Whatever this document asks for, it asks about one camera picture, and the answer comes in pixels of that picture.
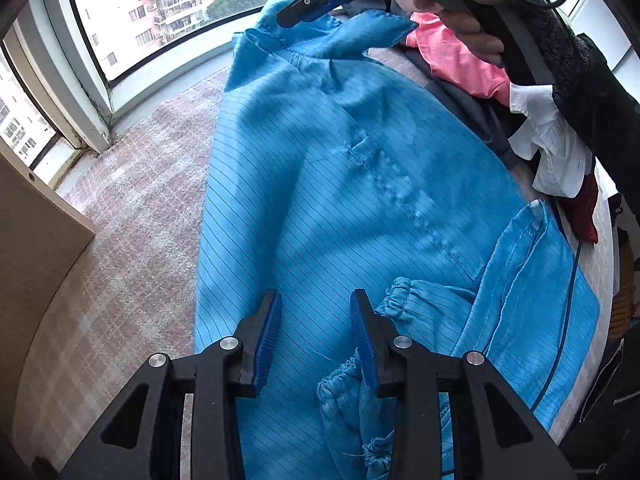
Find dark red garment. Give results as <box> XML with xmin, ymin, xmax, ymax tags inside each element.
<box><xmin>570</xmin><ymin>175</ymin><xmax>601</xmax><ymax>246</ymax></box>

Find white shirt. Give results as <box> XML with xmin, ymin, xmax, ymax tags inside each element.
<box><xmin>507</xmin><ymin>85</ymin><xmax>593</xmax><ymax>198</ymax></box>

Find person's right hand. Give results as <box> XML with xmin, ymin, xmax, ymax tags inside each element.
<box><xmin>437</xmin><ymin>0</ymin><xmax>507</xmax><ymax>68</ymax></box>

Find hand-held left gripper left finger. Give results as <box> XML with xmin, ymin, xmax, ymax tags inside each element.
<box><xmin>57</xmin><ymin>289</ymin><xmax>283</xmax><ymax>480</ymax></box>

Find white window frame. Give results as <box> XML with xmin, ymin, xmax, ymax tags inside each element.
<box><xmin>0</xmin><ymin>0</ymin><xmax>311</xmax><ymax>196</ymax></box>

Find large light wooden board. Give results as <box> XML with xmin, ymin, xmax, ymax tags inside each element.
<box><xmin>0</xmin><ymin>137</ymin><xmax>97</xmax><ymax>431</ymax></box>

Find dark grey garment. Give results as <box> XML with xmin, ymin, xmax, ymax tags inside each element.
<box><xmin>405</xmin><ymin>47</ymin><xmax>521</xmax><ymax>166</ymax></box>

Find person's black zipped jacket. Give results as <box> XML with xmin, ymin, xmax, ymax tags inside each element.
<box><xmin>560</xmin><ymin>330</ymin><xmax>640</xmax><ymax>480</ymax></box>

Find green trees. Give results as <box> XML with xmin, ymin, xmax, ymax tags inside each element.
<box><xmin>205</xmin><ymin>0</ymin><xmax>301</xmax><ymax>23</ymax></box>

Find person's right forearm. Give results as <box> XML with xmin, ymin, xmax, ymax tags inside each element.
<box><xmin>492</xmin><ymin>0</ymin><xmax>640</xmax><ymax>201</ymax></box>

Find pink garment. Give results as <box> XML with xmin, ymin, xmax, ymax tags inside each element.
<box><xmin>404</xmin><ymin>12</ymin><xmax>513</xmax><ymax>106</ymax></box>

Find black drawstring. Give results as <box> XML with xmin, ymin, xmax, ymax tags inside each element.
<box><xmin>532</xmin><ymin>200</ymin><xmax>583</xmax><ymax>408</ymax></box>

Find blue striped jacket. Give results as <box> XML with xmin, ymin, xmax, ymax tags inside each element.
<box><xmin>192</xmin><ymin>0</ymin><xmax>601</xmax><ymax>480</ymax></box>

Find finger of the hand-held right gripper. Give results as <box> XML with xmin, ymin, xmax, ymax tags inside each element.
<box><xmin>276</xmin><ymin>0</ymin><xmax>331</xmax><ymax>30</ymax></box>
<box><xmin>300</xmin><ymin>0</ymin><xmax>353</xmax><ymax>23</ymax></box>

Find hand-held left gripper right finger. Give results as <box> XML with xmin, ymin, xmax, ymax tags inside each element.
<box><xmin>349</xmin><ymin>289</ymin><xmax>581</xmax><ymax>480</ymax></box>

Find yellow ribbed object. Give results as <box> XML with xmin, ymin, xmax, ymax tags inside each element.
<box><xmin>611</xmin><ymin>280</ymin><xmax>640</xmax><ymax>333</ymax></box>

